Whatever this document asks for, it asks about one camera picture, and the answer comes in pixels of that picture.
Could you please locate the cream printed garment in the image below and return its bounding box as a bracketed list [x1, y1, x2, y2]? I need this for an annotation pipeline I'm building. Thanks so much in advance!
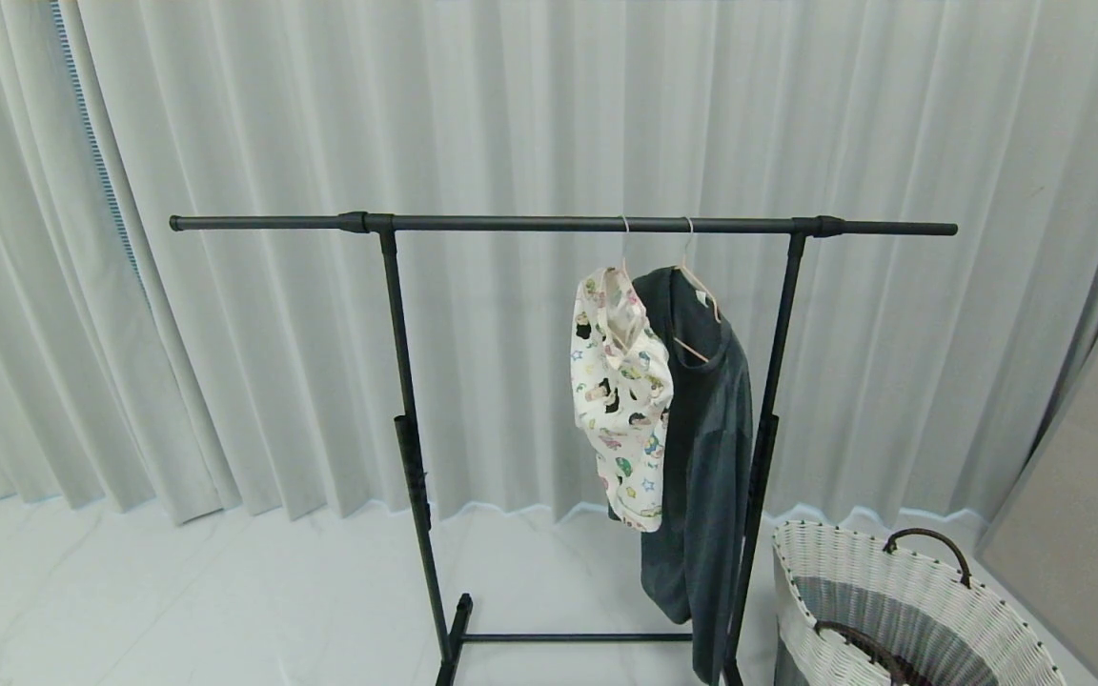
[569, 267, 675, 533]

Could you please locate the white laundry basket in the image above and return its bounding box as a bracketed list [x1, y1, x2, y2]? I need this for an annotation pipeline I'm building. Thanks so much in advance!
[772, 519, 1069, 686]

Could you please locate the pink clothes hanger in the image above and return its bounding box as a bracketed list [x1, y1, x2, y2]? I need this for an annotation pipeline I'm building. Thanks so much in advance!
[601, 215, 650, 353]
[671, 217, 723, 365]

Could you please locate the dark grey sleeveless top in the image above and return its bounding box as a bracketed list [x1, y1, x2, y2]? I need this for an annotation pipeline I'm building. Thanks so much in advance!
[609, 266, 755, 685]

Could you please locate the white curtain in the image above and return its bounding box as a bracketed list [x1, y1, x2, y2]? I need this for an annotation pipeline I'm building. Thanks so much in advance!
[0, 0, 1098, 527]

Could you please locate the black clothes rack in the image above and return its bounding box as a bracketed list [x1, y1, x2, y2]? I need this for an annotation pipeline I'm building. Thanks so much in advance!
[169, 212, 959, 686]

